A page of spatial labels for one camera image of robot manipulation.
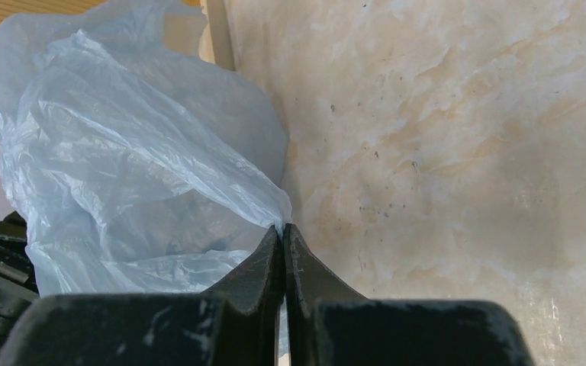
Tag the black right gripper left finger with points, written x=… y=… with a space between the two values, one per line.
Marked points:
x=246 y=329

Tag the light blue plastic trash bag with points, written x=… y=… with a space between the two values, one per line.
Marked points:
x=160 y=190

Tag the yellow slatted trash bin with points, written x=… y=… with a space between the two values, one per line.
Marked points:
x=93 y=48

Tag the wooden clothes rack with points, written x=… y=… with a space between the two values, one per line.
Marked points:
x=216 y=44

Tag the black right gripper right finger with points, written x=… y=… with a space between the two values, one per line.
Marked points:
x=310 y=285

